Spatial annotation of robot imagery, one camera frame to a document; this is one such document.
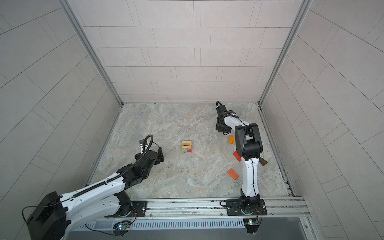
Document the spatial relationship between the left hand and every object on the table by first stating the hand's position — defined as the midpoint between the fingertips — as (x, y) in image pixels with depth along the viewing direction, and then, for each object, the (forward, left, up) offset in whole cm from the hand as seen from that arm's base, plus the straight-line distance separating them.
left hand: (159, 149), depth 84 cm
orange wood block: (-11, -41, -8) cm, 44 cm away
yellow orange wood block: (+11, -43, -8) cm, 45 cm away
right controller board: (-34, -47, -7) cm, 58 cm away
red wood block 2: (-1, -44, -5) cm, 45 cm away
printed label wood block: (+2, -15, -3) cm, 15 cm away
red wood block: (+2, -17, -6) cm, 18 cm away
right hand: (+20, -38, -10) cm, 44 cm away
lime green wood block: (+2, -13, -6) cm, 14 cm away
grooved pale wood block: (+6, -15, -4) cm, 16 cm away
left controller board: (-35, +11, -3) cm, 37 cm away
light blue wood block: (+2, -14, -6) cm, 15 cm away
